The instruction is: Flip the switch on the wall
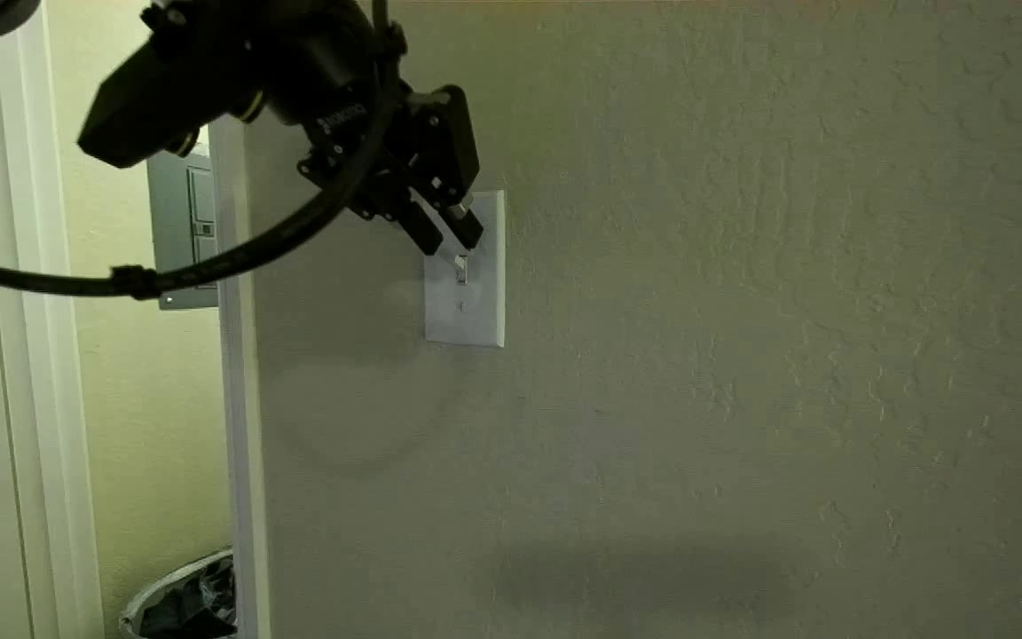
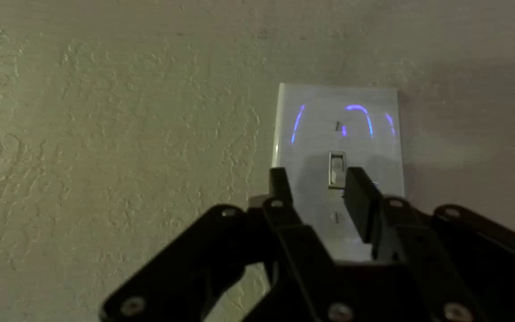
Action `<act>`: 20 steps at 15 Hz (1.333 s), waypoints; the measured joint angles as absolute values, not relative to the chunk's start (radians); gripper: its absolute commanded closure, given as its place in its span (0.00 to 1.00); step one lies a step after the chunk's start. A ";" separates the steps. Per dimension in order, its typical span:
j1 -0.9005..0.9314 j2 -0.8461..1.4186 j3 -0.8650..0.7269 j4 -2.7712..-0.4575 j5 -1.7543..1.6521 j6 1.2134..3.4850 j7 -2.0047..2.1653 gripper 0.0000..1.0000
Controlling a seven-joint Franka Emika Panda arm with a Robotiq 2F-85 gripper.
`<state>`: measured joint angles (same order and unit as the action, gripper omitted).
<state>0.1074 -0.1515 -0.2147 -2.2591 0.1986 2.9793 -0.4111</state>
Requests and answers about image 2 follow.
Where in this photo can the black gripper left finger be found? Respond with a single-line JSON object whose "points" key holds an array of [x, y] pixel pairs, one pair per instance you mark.
{"points": [[223, 261]]}

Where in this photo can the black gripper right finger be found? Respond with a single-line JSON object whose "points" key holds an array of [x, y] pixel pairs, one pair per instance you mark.
{"points": [[448, 268]]}

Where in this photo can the white switch toggle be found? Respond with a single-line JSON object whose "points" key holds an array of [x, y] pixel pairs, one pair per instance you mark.
{"points": [[337, 170]]}

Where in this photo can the white light switch plate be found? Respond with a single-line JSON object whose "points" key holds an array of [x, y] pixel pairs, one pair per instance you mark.
{"points": [[312, 118]]}

